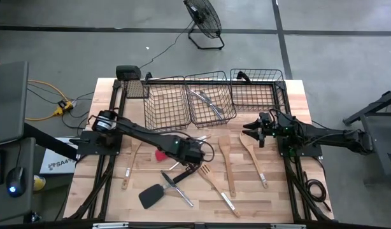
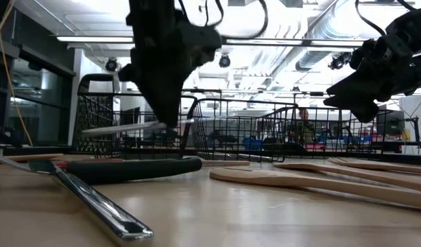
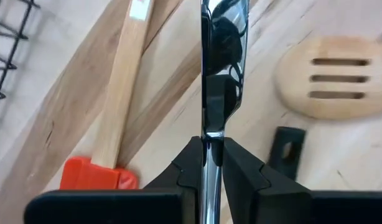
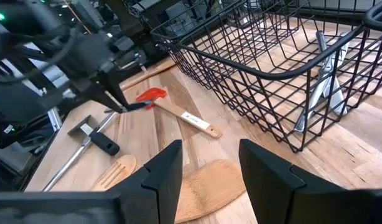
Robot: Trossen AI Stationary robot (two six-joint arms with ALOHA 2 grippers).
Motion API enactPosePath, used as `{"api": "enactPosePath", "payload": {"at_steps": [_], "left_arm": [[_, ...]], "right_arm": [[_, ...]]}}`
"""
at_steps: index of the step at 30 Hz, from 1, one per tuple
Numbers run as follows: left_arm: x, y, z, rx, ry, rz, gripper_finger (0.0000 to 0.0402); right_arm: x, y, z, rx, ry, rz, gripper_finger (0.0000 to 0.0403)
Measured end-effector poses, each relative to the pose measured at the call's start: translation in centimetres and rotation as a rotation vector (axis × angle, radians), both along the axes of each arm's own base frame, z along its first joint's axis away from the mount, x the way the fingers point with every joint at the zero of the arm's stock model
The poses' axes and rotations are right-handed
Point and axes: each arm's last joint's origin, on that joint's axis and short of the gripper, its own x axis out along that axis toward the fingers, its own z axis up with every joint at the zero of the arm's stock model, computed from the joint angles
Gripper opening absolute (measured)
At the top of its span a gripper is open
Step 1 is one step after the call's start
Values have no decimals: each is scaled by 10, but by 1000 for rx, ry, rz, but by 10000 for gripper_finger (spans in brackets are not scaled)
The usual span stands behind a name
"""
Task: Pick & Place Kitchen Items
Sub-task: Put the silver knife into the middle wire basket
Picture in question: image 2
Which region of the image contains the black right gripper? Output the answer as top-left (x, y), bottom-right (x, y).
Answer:
top-left (322, 36), bottom-right (421, 124)

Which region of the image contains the slotted wooden spoon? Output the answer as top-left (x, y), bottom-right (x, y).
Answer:
top-left (209, 166), bottom-right (421, 211)

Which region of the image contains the white poster board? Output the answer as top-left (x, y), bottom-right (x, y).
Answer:
top-left (398, 95), bottom-right (421, 156)

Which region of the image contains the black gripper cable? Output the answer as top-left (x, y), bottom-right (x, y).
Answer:
top-left (178, 0), bottom-right (269, 40)
top-left (354, 0), bottom-right (387, 37)

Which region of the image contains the black mesh box grater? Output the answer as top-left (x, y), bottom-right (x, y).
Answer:
top-left (75, 73), bottom-right (121, 155)

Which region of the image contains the person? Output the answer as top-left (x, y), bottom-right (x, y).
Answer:
top-left (292, 107), bottom-right (316, 145)

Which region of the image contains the shiny steel cutlery piece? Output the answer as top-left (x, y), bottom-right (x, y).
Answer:
top-left (27, 159), bottom-right (155, 241)

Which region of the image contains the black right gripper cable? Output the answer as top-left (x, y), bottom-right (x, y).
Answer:
top-left (354, 0), bottom-right (387, 37)

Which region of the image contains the black wire basket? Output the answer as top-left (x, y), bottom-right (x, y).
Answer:
top-left (189, 98), bottom-right (299, 163)
top-left (261, 106), bottom-right (394, 161)
top-left (72, 91), bottom-right (197, 161)

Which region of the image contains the wooden fork spatula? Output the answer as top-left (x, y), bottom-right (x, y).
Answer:
top-left (327, 156), bottom-right (421, 176)

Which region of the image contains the long ceiling light strip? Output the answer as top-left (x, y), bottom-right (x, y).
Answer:
top-left (56, 35), bottom-right (365, 47)

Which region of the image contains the black ceiling spotlight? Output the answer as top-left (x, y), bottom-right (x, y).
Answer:
top-left (105, 57), bottom-right (119, 73)
top-left (328, 50), bottom-right (355, 71)
top-left (218, 54), bottom-right (232, 69)

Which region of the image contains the yellow hanging cable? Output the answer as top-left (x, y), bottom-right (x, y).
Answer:
top-left (0, 0), bottom-right (34, 148)

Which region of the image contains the black background monitor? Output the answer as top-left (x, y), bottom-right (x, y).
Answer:
top-left (376, 109), bottom-right (406, 137)

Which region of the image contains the blue storage bin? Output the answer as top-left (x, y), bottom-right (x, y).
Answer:
top-left (242, 137), bottom-right (263, 151)

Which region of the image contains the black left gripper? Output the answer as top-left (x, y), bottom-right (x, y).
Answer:
top-left (117, 0), bottom-right (198, 128)

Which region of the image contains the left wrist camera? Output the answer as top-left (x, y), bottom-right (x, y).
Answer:
top-left (187, 25), bottom-right (224, 68)

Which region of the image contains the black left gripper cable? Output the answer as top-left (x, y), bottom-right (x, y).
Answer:
top-left (178, 0), bottom-right (269, 40)

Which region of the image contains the silver ventilation duct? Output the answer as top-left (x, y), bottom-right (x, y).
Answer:
top-left (295, 0), bottom-right (359, 72)

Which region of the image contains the black turner spatula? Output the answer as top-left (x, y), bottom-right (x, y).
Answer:
top-left (0, 150), bottom-right (204, 187)

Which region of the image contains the black metal rig frame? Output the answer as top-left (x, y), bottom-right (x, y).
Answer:
top-left (0, 143), bottom-right (421, 165)

